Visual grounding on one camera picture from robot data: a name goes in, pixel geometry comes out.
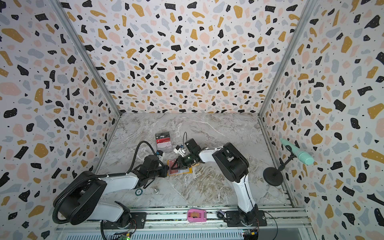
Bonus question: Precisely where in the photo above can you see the yellow leather card holder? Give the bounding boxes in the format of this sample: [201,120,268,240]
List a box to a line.
[167,159,193,176]

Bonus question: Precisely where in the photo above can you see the black VIP card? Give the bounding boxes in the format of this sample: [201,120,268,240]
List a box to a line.
[155,132,170,140]

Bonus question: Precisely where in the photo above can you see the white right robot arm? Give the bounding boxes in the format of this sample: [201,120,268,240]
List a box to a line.
[170,139,258,215]

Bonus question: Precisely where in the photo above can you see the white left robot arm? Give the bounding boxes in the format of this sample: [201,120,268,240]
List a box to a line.
[53,155,169,225]

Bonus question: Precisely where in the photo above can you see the clear acrylic card stand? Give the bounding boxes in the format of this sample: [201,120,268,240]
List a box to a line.
[155,132,173,153]

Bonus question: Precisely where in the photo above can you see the teal round token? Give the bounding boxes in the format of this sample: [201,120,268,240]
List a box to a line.
[135,189,143,196]

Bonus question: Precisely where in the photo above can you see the pink tape measure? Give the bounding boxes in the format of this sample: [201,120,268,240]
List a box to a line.
[187,209,207,223]

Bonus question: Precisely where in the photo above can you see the mint green microphone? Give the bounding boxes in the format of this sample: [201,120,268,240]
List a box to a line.
[280,138,315,165]

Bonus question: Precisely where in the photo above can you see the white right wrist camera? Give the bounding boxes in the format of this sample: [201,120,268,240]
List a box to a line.
[174,145,187,157]

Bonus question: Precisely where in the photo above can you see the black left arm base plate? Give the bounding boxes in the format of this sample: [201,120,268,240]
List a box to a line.
[103,212,147,232]

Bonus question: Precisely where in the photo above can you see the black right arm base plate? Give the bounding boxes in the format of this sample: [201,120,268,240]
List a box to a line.
[216,210,267,227]

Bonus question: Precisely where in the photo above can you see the black corrugated cable conduit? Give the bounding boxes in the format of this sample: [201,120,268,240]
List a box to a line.
[51,140,158,225]

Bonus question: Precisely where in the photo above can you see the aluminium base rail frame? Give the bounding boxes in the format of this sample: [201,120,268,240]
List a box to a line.
[53,205,316,240]

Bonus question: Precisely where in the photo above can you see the aluminium corner post left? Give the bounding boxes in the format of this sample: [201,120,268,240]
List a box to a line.
[47,0,122,117]

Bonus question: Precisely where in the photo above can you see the aluminium corner post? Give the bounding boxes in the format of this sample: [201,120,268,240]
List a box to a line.
[47,0,122,117]
[257,0,319,118]

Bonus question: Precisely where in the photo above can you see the aluminium corner post right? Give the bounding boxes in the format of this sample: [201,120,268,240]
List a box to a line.
[257,0,319,118]

